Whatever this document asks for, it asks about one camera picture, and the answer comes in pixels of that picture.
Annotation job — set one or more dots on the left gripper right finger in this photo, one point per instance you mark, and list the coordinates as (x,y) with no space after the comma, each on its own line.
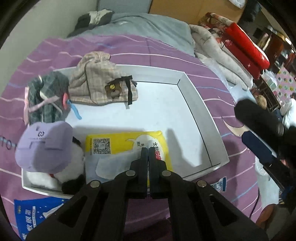
(197,210)

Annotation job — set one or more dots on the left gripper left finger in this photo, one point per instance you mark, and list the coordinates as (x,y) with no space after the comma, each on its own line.
(98,211)

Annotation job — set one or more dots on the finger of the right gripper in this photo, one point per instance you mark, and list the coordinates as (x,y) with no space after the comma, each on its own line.
(259,120)
(274,167)

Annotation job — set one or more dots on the blue white bandage packet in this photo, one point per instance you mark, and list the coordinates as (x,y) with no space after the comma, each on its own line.
(220,185)

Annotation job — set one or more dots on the white black plush toy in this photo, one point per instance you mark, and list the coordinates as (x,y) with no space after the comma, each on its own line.
(69,181)

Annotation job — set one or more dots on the green plaid cloth doll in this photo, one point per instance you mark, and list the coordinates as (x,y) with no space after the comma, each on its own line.
(47,99)

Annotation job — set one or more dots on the beige plaid cloth bag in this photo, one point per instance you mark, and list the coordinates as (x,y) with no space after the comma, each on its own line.
(98,81)

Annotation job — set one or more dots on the blue eye mask packet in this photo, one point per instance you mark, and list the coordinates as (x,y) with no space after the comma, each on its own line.
(30,213)

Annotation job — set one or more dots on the lavender soft pouch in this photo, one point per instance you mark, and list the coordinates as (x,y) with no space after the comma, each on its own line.
(45,147)

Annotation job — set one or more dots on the purple striped bed sheet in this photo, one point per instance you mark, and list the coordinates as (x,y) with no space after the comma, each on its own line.
(51,54)

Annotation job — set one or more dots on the red folded quilt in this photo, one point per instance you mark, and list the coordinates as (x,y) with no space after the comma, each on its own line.
(234,40)

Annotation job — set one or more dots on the cream folded quilt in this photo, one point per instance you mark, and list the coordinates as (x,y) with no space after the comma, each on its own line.
(208,50)

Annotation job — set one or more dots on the white cardboard box tray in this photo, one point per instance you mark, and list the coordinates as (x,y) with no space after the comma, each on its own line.
(167,102)

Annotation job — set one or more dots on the grey blanket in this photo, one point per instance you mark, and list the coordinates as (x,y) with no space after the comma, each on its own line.
(168,30)

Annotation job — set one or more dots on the dark clothes bundle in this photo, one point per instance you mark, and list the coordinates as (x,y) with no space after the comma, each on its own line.
(94,18)

